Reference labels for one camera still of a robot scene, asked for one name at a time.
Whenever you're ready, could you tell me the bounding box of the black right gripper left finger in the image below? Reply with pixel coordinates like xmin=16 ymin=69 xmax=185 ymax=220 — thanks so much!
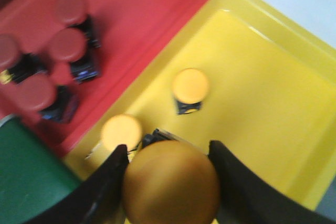
xmin=26 ymin=144 xmax=129 ymax=223

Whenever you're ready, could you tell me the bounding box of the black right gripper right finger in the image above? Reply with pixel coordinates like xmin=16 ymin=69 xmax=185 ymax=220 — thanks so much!
xmin=208 ymin=140 xmax=334 ymax=223

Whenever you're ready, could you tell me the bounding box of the green conveyor belt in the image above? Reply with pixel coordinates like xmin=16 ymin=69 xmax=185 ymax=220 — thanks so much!
xmin=1 ymin=118 xmax=81 ymax=223

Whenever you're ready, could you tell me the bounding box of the red mushroom push button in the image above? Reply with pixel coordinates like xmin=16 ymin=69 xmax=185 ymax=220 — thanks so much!
xmin=1 ymin=34 xmax=48 ymax=84
xmin=16 ymin=73 xmax=79 ymax=123
xmin=47 ymin=28 xmax=100 ymax=83
xmin=55 ymin=0 xmax=101 ymax=48

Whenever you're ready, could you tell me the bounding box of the yellow plastic tray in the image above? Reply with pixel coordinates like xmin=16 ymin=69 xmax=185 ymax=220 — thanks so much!
xmin=65 ymin=0 xmax=335 ymax=209

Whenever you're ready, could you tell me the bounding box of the yellow mushroom push button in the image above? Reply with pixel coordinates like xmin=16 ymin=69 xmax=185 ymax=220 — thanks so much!
xmin=85 ymin=114 xmax=142 ymax=162
xmin=172 ymin=68 xmax=210 ymax=115
xmin=122 ymin=129 xmax=220 ymax=223

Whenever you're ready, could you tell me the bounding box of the red plastic tray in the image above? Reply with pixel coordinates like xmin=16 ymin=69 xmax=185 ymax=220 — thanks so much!
xmin=1 ymin=0 xmax=208 ymax=156

